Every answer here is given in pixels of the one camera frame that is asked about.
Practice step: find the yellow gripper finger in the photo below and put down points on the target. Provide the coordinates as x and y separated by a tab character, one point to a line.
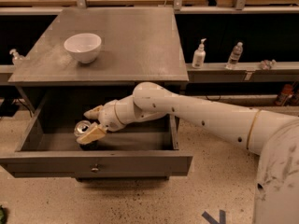
93	133
93	113

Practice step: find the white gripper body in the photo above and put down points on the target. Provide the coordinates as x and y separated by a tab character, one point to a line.
107	116

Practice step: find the crushed 7up soda can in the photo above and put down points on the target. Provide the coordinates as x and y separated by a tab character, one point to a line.
80	129

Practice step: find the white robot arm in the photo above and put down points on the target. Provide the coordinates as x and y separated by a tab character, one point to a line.
272	136

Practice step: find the round metal drawer knob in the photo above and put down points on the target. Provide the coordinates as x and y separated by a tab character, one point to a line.
95	169

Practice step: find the grey open top drawer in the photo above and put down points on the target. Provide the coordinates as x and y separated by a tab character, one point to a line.
49	146

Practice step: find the grey cabinet with counter top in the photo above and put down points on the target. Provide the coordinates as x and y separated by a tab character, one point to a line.
138	44

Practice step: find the white ceramic bowl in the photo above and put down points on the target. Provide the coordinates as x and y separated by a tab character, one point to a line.
84	48

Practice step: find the clear pump sanitizer bottle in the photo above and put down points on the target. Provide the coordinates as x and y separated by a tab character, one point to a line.
16	57

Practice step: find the white pump lotion bottle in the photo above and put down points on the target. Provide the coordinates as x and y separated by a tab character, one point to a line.
199	55

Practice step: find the clear plastic water bottle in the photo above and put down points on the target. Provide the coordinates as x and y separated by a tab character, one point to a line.
234	56

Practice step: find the crumpled clear plastic wrap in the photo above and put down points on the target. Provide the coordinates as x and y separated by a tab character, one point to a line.
267	64

